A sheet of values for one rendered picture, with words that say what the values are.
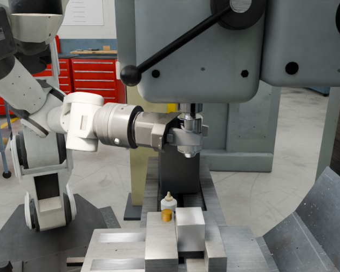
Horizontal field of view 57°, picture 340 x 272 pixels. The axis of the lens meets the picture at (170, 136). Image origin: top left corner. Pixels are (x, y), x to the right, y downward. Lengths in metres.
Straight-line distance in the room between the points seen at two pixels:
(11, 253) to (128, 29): 1.14
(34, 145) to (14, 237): 0.54
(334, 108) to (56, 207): 1.05
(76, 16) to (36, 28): 9.07
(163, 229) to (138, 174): 1.90
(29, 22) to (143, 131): 0.38
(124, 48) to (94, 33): 9.23
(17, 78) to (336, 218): 0.79
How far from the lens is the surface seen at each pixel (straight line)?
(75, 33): 9.91
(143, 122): 0.57
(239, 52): 0.47
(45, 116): 0.89
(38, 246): 1.48
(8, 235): 1.60
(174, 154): 0.93
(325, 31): 0.49
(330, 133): 0.88
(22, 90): 0.83
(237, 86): 0.48
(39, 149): 1.16
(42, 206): 1.37
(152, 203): 0.95
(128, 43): 0.54
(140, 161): 2.49
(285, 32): 0.47
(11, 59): 0.80
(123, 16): 0.54
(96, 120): 0.62
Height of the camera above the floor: 1.42
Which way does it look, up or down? 19 degrees down
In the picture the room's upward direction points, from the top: straight up
